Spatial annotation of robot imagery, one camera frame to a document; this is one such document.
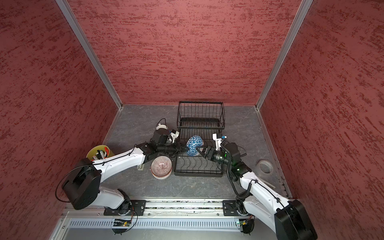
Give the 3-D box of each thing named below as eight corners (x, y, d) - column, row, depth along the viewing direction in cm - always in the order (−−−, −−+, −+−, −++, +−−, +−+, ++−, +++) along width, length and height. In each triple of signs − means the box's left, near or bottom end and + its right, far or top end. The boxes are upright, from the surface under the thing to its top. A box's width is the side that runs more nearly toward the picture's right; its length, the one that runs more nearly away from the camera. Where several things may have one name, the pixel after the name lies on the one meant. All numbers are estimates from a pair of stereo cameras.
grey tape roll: (258, 174, 88) (260, 172, 85) (255, 161, 93) (257, 159, 90) (272, 174, 88) (275, 172, 85) (268, 162, 93) (270, 159, 90)
